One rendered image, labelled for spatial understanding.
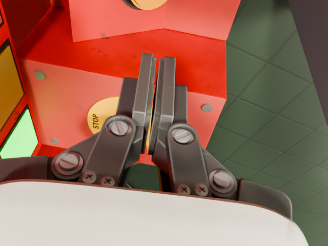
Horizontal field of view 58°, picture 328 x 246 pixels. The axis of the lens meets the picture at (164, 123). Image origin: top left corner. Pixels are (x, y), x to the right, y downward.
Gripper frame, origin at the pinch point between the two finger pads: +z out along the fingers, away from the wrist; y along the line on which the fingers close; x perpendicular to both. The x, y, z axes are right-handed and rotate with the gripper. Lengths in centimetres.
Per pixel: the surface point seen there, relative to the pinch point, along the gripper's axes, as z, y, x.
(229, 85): 82, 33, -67
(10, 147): 3.2, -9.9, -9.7
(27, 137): 5.3, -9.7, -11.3
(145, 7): 11.7, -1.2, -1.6
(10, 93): 5.1, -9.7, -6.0
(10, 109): 4.5, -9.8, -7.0
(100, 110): 6.8, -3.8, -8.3
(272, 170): 78, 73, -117
